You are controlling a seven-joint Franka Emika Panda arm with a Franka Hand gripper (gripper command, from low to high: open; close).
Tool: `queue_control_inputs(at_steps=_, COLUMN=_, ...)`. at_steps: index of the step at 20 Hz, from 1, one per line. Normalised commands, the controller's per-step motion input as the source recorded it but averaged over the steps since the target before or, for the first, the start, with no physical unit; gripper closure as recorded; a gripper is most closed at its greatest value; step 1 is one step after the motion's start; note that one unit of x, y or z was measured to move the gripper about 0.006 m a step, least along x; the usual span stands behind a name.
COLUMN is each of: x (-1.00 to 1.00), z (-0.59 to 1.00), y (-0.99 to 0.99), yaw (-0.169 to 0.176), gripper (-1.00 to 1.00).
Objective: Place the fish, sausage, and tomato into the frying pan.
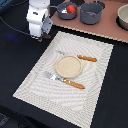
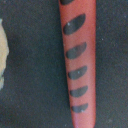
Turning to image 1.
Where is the brown toy sausage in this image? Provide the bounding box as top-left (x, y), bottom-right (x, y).
top-left (43, 35), bottom-right (51, 39)

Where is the round beige plate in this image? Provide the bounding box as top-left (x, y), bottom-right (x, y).
top-left (55, 55), bottom-right (82, 78)

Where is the beige bowl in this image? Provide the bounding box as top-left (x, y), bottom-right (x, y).
top-left (118, 4), bottom-right (128, 30)

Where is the black cable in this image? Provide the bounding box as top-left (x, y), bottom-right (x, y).
top-left (0, 0), bottom-right (33, 36)

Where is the grey frying pan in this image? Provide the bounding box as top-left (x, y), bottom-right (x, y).
top-left (55, 2), bottom-right (77, 20)

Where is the woven beige placemat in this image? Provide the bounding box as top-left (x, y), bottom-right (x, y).
top-left (13, 32), bottom-right (113, 128)

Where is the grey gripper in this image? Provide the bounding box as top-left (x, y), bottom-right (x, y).
top-left (38, 17), bottom-right (53, 42)

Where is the brown wooden board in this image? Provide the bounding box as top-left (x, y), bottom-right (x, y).
top-left (51, 0), bottom-right (128, 43)

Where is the red toy tomato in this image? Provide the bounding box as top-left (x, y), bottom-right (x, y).
top-left (66, 5), bottom-right (76, 13)

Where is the fork with wooden handle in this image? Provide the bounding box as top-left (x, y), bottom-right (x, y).
top-left (44, 71), bottom-right (85, 89)

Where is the grey cooking pot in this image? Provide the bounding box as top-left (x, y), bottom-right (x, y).
top-left (80, 0), bottom-right (105, 25)

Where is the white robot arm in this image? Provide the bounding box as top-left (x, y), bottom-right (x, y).
top-left (26, 0), bottom-right (53, 42)

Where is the knife with wooden handle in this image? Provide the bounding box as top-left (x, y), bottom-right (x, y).
top-left (56, 50), bottom-right (97, 62)

